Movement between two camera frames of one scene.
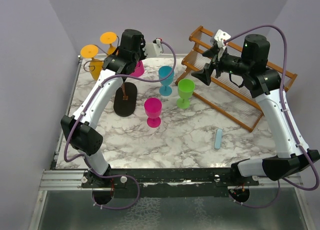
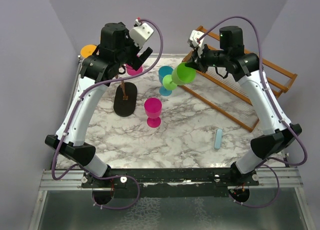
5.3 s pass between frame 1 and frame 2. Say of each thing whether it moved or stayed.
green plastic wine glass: moved
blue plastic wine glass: stayed
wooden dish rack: stayed
